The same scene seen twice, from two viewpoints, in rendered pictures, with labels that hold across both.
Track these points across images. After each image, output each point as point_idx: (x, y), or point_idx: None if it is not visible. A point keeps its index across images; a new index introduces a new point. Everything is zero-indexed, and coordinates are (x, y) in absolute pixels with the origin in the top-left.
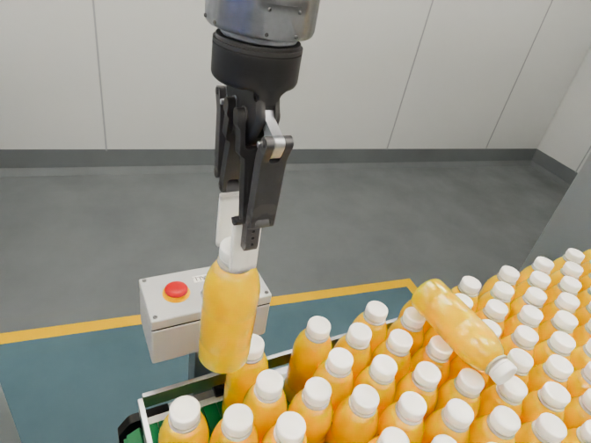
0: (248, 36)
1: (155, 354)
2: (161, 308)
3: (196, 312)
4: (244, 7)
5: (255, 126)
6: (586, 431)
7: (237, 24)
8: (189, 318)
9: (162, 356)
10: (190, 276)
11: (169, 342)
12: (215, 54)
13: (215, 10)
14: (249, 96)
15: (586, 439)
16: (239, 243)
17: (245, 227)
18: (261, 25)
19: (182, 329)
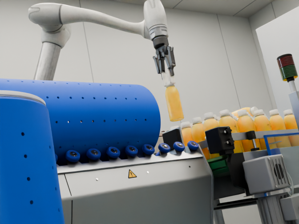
0: (160, 34)
1: (155, 148)
2: None
3: (162, 132)
4: (159, 31)
5: (165, 48)
6: (284, 111)
7: (158, 33)
8: (161, 134)
9: (157, 150)
10: None
11: (158, 143)
12: (155, 41)
13: (154, 34)
14: (162, 46)
15: (285, 112)
16: (170, 75)
17: (170, 69)
18: (162, 32)
19: (160, 138)
